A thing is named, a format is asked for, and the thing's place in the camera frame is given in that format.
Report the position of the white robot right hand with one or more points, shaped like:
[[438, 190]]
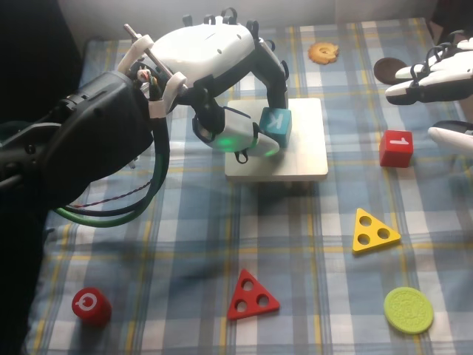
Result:
[[443, 81]]

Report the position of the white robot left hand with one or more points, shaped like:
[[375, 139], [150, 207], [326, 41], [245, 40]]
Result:
[[207, 51]]

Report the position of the red number 1 cube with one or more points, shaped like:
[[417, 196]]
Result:
[[395, 155]]

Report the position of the blue letter K block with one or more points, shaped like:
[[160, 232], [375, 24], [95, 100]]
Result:
[[275, 124]]

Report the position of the red cylinder block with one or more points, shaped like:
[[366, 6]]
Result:
[[92, 314]]

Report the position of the dark chocolate cookie toy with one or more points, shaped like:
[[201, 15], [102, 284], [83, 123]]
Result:
[[384, 70]]

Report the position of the tan flower cookie toy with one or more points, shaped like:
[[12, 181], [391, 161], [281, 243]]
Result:
[[321, 55]]

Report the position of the small white square table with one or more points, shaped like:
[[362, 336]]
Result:
[[306, 155]]

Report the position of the yellow triangle with holes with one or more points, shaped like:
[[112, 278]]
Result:
[[371, 231]]

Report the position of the blue plaid tablecloth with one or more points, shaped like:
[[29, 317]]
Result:
[[221, 240]]

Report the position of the green round cookie toy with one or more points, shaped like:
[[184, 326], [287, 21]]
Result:
[[408, 310]]

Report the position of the red triangle with holes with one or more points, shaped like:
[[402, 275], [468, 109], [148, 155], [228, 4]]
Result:
[[251, 296]]

